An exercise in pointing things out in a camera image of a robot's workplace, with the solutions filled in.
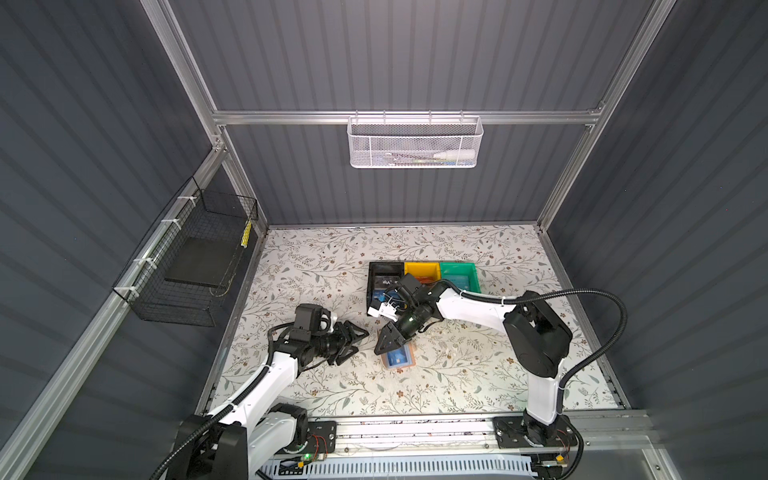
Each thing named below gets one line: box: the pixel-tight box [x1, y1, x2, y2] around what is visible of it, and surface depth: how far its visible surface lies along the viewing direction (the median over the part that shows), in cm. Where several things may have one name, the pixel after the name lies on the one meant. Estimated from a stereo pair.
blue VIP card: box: [387, 344, 412, 369], surface depth 88 cm
